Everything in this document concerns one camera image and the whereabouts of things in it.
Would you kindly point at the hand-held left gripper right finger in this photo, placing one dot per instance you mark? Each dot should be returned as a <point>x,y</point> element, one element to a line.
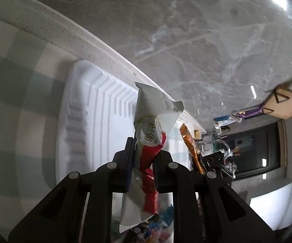
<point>166,172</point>

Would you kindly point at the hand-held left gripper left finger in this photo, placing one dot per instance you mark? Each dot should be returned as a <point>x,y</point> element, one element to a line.
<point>122,167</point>

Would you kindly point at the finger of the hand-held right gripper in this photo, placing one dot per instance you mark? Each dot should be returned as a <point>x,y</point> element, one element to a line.
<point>194,164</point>

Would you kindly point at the orange snack packet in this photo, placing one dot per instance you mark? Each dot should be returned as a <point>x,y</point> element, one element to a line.
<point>190,141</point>

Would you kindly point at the white and red snack packet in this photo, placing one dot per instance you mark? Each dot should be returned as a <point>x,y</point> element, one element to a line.
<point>148,134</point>

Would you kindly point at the heap of colourful snack packets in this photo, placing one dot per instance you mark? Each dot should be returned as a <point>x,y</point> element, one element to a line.
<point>158,226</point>

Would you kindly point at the white plastic tray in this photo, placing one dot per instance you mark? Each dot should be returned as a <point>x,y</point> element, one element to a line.
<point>85,121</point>

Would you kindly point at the small blue packet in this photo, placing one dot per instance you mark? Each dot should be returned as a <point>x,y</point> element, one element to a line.
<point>222,119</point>

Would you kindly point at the dark glass panel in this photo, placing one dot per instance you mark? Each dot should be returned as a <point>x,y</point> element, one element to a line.
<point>257,151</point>

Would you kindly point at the purple snack packet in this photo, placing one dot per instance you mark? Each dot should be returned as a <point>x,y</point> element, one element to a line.
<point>248,113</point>

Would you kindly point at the wooden board with triangle cutouts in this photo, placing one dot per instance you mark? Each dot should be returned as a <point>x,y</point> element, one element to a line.
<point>290,103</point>

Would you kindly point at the green checkered tablecloth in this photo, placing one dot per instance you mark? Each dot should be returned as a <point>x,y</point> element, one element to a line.
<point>14,106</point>

